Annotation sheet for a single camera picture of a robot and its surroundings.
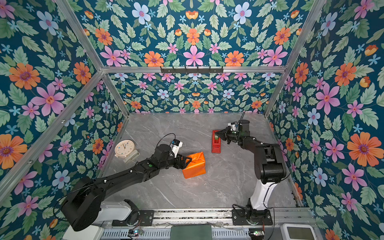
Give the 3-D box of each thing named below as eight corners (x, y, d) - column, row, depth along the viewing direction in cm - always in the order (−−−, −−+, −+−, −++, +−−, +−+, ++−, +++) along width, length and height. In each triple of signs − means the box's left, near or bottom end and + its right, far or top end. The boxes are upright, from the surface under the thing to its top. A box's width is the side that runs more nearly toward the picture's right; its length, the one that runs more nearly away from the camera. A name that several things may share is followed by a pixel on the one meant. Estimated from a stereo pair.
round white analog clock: (120, 167, 93) (118, 164, 90) (114, 148, 102) (111, 145, 99) (140, 157, 98) (138, 154, 95) (133, 139, 107) (130, 136, 104)
